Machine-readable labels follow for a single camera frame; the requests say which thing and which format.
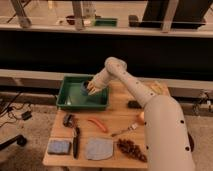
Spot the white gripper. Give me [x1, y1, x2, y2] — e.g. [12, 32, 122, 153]
[87, 70, 110, 95]

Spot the blue grey cup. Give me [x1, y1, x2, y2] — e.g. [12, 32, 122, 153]
[80, 80, 90, 96]

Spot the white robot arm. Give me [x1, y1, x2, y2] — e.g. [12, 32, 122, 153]
[88, 57, 195, 171]

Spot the green plastic tray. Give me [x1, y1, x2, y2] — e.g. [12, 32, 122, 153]
[56, 76, 109, 110]

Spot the black rectangular block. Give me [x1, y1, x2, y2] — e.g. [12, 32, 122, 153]
[127, 100, 141, 109]

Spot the metal fork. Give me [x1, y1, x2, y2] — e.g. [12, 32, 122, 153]
[111, 123, 139, 137]

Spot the orange round fruit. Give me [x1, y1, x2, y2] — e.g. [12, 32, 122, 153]
[137, 112, 144, 125]

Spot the grey round cloth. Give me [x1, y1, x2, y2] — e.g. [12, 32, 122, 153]
[85, 138, 114, 161]

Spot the yellow object on table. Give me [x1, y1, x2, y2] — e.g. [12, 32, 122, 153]
[150, 83, 164, 94]

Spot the green box on shelf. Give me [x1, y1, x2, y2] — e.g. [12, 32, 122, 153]
[95, 18, 117, 27]

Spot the brown pine cone cluster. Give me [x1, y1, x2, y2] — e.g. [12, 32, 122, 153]
[117, 139, 147, 162]

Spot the blue sponge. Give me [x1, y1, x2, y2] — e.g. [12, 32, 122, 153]
[47, 140, 71, 155]

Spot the black power adapter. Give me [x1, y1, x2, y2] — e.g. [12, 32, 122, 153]
[21, 111, 32, 120]

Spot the black chair caster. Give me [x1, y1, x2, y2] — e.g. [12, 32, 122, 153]
[17, 135, 27, 147]

